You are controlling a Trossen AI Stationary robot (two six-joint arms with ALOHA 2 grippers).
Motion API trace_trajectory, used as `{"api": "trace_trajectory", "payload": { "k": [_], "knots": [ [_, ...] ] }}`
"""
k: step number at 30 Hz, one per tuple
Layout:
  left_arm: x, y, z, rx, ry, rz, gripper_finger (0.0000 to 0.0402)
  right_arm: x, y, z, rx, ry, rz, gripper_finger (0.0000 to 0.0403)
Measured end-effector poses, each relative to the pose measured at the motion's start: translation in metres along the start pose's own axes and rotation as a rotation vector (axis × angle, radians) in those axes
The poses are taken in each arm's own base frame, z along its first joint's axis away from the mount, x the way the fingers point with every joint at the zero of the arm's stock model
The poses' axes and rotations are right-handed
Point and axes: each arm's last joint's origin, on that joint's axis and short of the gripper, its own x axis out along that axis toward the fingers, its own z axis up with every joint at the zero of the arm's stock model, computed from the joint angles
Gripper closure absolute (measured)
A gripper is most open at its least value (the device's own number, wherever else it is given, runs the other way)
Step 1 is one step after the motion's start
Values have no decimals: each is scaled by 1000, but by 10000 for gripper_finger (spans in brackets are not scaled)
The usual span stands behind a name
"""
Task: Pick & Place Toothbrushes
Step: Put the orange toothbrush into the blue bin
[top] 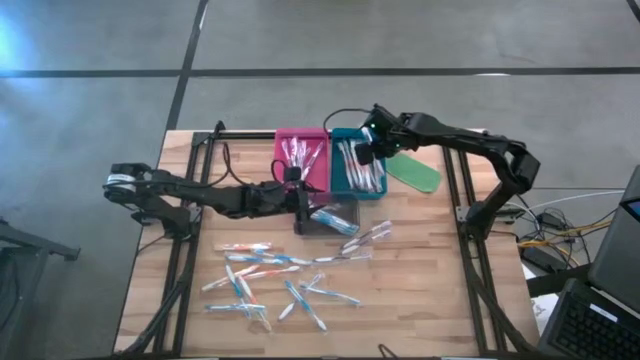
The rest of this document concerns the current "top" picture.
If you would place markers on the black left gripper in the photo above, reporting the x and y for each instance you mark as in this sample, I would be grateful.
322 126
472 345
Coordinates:
292 197

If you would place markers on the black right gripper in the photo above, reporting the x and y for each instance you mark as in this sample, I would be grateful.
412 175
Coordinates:
385 135

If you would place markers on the blue toothbrush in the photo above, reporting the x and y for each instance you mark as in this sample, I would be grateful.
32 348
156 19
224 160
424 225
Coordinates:
322 214
350 259
233 282
342 220
250 259
347 229
295 259
332 221

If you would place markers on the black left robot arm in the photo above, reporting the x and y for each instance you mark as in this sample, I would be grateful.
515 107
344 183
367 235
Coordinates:
210 195

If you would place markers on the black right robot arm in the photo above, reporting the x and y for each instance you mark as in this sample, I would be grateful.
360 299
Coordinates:
475 142

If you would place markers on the pink plastic bin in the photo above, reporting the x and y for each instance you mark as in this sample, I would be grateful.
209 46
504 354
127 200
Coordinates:
320 182

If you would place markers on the teal plastic bin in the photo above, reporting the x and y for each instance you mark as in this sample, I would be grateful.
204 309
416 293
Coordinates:
334 165

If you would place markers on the clear plastic bin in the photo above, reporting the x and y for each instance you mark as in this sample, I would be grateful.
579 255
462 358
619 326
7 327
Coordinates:
350 202

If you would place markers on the green plastic lid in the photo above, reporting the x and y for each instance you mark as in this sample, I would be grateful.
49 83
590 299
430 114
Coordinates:
415 175

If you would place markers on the black power adapter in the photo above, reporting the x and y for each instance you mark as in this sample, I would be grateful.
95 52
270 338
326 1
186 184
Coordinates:
552 221

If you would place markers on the black power brick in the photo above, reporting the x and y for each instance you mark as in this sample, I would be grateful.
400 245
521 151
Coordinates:
537 259

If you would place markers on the white paper sheet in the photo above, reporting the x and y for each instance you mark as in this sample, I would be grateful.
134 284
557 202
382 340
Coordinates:
542 305

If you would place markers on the computer monitor with blue screen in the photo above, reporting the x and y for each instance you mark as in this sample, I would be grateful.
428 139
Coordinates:
615 240

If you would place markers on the black keyboard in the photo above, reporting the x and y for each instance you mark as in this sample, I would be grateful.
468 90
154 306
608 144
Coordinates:
590 330

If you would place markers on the black metal stand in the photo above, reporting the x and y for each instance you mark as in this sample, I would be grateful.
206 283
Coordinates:
30 242

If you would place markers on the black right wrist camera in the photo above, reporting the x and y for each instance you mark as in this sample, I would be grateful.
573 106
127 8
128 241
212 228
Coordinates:
365 155

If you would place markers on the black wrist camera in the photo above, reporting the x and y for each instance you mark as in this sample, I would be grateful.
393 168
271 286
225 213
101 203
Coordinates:
365 155
301 220

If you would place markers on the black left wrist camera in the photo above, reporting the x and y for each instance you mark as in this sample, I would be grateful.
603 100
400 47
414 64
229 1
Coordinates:
301 220

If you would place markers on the black aluminium rig frame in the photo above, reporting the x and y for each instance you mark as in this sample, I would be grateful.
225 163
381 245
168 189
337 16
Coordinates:
240 135

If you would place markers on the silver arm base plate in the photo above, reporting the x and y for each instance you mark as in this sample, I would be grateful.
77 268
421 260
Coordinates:
461 215

